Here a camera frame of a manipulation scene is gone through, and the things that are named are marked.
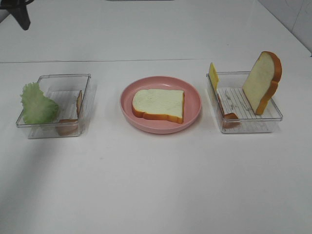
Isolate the clear left plastic container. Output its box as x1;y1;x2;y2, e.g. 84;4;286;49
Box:
16;74;96;139

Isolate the bread slice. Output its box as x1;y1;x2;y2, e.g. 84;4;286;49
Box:
132;89;185;124
242;51;282;115

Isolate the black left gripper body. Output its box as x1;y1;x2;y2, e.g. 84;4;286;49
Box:
0;0;26;11

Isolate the clear right plastic container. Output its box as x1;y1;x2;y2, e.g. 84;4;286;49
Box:
206;71;283;134

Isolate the bacon strip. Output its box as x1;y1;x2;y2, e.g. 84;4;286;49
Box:
56;90;82;137
217;94;240;129

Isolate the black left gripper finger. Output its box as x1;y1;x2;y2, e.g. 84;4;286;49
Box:
9;5;31;30

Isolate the pink round plate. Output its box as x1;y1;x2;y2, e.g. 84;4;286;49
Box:
120;76;202;134

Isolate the green lettuce leaf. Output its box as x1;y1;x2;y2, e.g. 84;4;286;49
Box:
20;82;59;124

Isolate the clear plastic container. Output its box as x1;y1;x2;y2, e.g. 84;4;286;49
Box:
206;71;283;134
16;74;96;139

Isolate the yellow cheese slice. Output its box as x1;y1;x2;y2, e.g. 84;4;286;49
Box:
208;62;219;97

